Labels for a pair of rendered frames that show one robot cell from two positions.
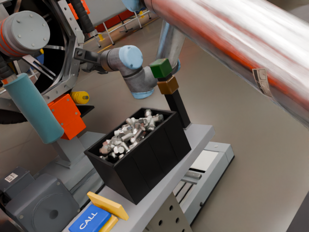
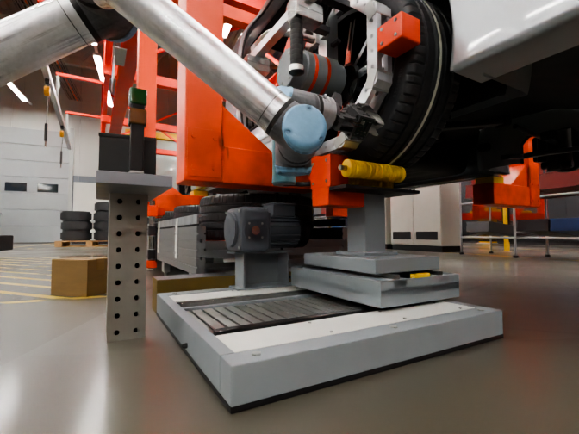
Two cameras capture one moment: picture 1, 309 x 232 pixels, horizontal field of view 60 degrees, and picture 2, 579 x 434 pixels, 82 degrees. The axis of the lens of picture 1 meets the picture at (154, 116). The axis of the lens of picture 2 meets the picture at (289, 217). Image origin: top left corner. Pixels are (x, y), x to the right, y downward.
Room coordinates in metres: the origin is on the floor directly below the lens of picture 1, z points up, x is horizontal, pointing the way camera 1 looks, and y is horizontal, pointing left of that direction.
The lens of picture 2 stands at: (1.18, -0.82, 0.30)
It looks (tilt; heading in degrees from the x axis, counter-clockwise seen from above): 3 degrees up; 99
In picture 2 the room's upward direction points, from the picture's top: straight up
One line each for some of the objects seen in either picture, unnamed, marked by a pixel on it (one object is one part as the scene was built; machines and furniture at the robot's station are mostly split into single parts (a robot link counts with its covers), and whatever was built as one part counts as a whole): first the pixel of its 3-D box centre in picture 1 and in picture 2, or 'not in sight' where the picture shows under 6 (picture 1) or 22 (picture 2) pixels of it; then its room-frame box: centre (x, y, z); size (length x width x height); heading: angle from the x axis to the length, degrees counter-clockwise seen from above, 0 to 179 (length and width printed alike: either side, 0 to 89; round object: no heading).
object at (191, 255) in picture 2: not in sight; (209, 254); (0.09, 1.79, 0.14); 2.47 x 0.85 x 0.27; 129
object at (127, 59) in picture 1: (125, 59); (293, 108); (1.05, 0.01, 0.62); 0.12 x 0.09 x 0.10; 39
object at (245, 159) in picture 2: not in sight; (268, 153); (0.81, 0.77, 0.69); 0.52 x 0.17 x 0.35; 39
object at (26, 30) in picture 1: (20, 35); (311, 75); (1.07, 0.32, 0.85); 0.21 x 0.14 x 0.14; 39
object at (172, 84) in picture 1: (168, 84); (137, 118); (0.67, -0.07, 0.59); 0.04 x 0.04 x 0.04; 39
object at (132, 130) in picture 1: (138, 148); (130, 161); (0.56, 0.07, 0.51); 0.20 x 0.14 x 0.13; 121
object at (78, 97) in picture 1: (70, 97); (374, 171); (1.28, 0.33, 0.51); 0.29 x 0.06 x 0.06; 39
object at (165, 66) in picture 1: (161, 68); (137, 98); (0.67, -0.07, 0.64); 0.04 x 0.04 x 0.04; 39
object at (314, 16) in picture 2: not in sight; (305, 14); (1.07, 0.10, 0.93); 0.09 x 0.05 x 0.05; 39
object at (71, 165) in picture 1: (65, 142); (365, 228); (1.26, 0.47, 0.32); 0.40 x 0.30 x 0.28; 129
